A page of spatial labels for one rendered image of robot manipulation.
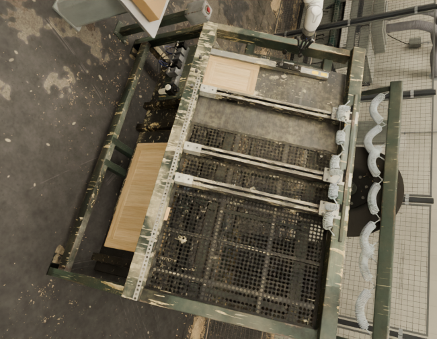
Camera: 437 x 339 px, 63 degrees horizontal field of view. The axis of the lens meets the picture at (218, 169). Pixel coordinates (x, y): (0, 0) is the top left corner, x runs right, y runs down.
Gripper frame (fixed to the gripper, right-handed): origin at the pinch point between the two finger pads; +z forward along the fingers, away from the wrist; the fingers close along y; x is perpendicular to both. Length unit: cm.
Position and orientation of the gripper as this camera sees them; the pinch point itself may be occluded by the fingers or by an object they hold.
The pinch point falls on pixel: (300, 50)
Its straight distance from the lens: 293.6
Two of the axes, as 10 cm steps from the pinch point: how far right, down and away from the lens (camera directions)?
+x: -2.2, 9.2, -3.3
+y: -9.7, -2.2, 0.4
